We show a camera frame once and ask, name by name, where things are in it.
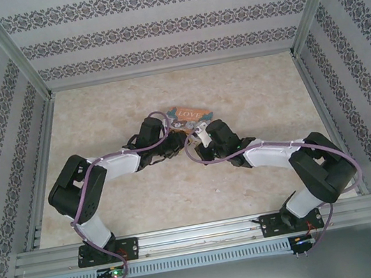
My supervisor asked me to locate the orange LOVE tin box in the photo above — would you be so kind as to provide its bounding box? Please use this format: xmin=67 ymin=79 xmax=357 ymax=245
xmin=165 ymin=99 xmax=219 ymax=138

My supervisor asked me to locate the right controller board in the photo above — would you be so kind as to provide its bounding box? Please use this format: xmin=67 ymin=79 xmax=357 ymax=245
xmin=291 ymin=233 xmax=317 ymax=256

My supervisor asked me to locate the left controller board green light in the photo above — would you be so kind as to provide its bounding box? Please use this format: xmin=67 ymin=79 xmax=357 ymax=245
xmin=95 ymin=264 xmax=129 ymax=278

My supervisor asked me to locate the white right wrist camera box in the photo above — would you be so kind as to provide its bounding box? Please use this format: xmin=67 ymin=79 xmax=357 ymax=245
xmin=192 ymin=121 xmax=214 ymax=148

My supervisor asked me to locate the aluminium table end rail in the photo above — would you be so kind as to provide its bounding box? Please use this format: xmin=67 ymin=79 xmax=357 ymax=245
xmin=48 ymin=48 xmax=296 ymax=95

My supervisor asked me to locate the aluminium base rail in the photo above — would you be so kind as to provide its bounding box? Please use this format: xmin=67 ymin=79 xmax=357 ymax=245
xmin=13 ymin=196 xmax=371 ymax=278

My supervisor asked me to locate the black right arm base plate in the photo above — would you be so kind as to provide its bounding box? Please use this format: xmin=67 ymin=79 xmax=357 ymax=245
xmin=256 ymin=205 xmax=326 ymax=240

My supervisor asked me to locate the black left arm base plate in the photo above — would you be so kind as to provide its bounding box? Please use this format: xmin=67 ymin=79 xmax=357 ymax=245
xmin=75 ymin=236 xmax=142 ymax=270

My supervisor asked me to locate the aluminium table side rail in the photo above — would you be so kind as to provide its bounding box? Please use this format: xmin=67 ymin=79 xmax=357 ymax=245
xmin=291 ymin=45 xmax=371 ymax=204
xmin=1 ymin=95 xmax=78 ymax=253

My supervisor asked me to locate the grey slotted cable duct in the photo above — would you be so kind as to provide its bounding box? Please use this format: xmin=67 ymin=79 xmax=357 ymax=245
xmin=36 ymin=238 xmax=294 ymax=278

